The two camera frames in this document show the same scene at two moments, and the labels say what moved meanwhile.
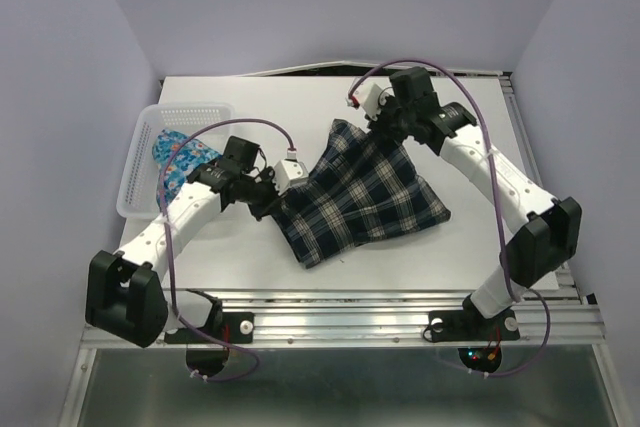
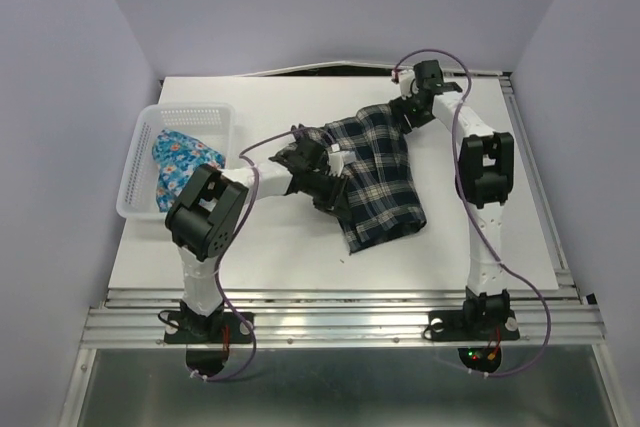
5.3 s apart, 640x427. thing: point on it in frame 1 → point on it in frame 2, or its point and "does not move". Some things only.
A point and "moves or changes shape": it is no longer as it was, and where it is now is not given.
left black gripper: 260,211 → 335,199
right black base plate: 468,326 does not move
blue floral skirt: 185,156 does not move
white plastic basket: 210,125 does not move
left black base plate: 234,328 does not move
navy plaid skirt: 361,191 moves or changes shape
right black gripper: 381,123 → 399,108
